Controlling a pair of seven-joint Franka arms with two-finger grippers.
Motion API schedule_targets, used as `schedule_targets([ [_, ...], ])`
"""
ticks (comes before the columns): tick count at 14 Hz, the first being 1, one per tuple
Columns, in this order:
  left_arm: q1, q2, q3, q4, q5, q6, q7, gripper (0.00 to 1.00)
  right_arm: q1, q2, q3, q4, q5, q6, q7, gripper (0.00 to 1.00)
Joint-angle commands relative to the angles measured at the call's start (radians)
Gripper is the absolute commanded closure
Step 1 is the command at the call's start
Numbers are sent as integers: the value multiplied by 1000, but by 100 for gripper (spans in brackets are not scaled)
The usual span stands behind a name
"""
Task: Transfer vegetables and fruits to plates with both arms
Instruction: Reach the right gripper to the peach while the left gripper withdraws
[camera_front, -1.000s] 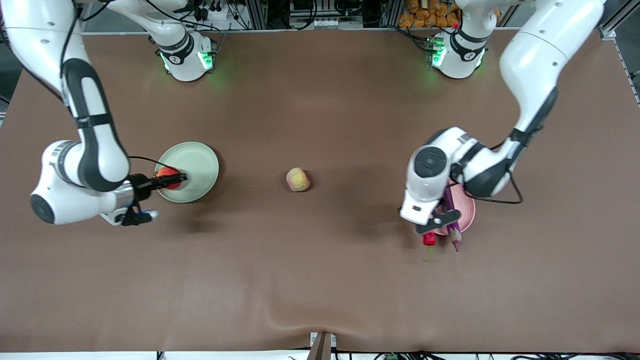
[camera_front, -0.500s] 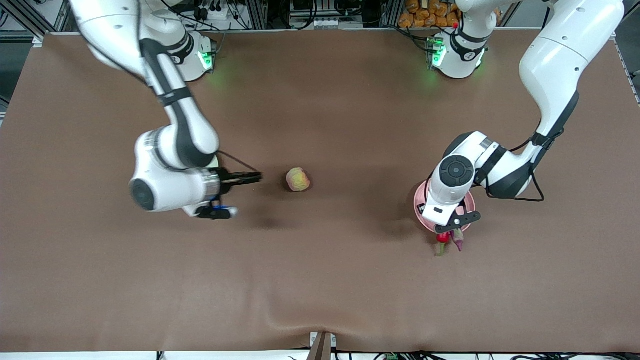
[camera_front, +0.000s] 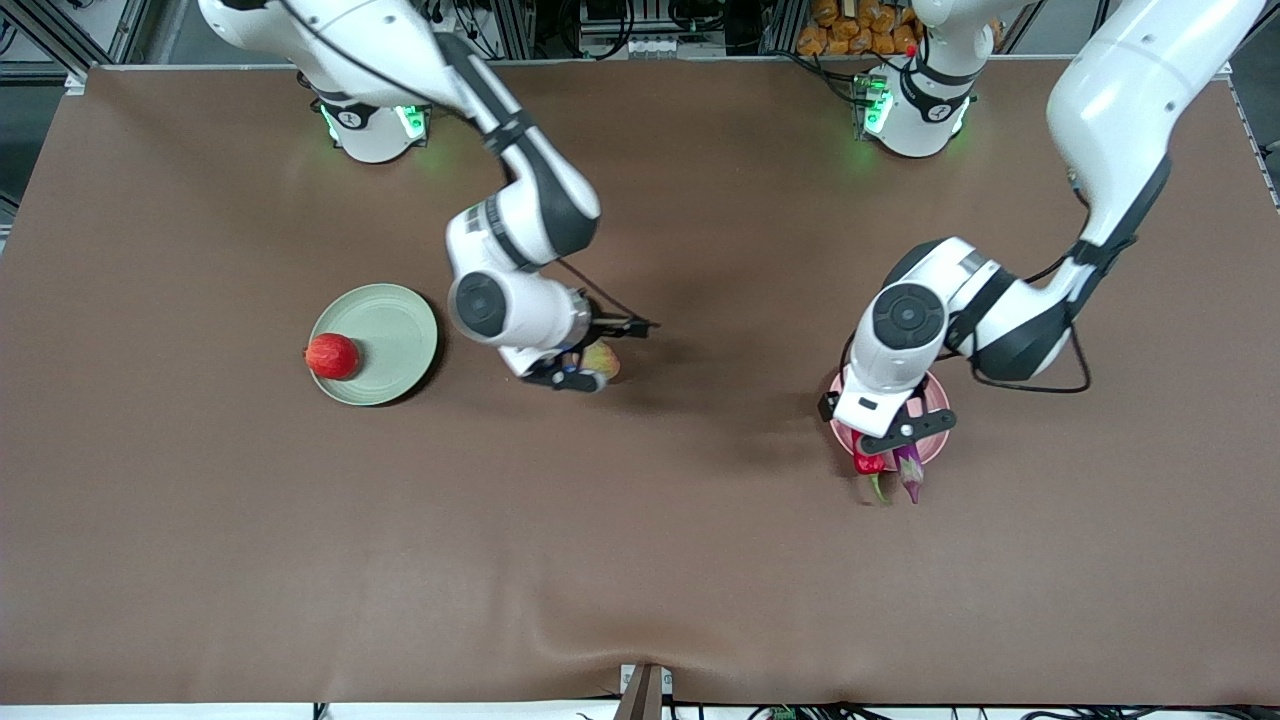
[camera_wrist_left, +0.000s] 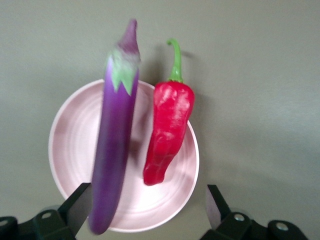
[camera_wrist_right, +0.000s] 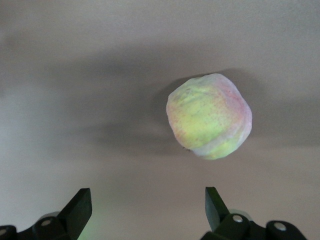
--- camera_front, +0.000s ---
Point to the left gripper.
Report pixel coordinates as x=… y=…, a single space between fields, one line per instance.
x=827 y=405

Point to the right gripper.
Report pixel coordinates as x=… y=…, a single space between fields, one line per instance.
x=603 y=328

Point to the long purple eggplant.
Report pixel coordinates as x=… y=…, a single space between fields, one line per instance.
x=910 y=470

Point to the pale yellow pink fruit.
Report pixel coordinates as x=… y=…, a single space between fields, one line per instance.
x=603 y=358

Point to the red chili pepper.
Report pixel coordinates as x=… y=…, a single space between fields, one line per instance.
x=868 y=463

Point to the red pomegranate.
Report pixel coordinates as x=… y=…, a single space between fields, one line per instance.
x=333 y=357

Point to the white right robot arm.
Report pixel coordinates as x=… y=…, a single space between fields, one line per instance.
x=350 y=30

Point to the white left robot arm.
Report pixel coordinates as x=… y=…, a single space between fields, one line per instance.
x=1120 y=90

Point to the pink round plate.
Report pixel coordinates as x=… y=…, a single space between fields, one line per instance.
x=938 y=398

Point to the pale green round plate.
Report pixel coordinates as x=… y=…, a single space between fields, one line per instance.
x=395 y=340

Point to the brown table cover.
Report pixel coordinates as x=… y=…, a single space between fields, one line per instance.
x=300 y=550

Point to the white terminal block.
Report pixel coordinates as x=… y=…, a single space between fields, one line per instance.
x=652 y=46

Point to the bag of orange items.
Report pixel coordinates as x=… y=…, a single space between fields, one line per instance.
x=850 y=30

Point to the grey metal bracket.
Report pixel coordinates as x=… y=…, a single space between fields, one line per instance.
x=645 y=695

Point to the aluminium frame post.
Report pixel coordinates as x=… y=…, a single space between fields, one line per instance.
x=515 y=30
x=780 y=25

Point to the diagonal aluminium frame bar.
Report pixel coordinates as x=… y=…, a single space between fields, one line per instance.
x=60 y=33

